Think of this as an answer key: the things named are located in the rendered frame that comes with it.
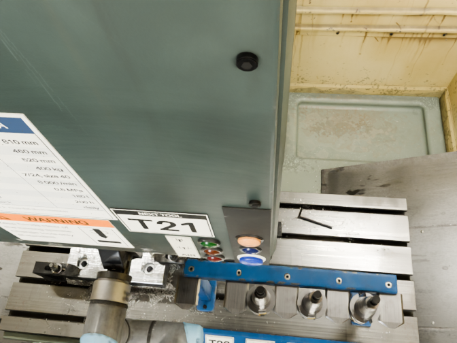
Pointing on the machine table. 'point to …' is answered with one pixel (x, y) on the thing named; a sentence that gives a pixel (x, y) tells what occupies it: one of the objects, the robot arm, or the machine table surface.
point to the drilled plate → (159, 278)
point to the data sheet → (41, 175)
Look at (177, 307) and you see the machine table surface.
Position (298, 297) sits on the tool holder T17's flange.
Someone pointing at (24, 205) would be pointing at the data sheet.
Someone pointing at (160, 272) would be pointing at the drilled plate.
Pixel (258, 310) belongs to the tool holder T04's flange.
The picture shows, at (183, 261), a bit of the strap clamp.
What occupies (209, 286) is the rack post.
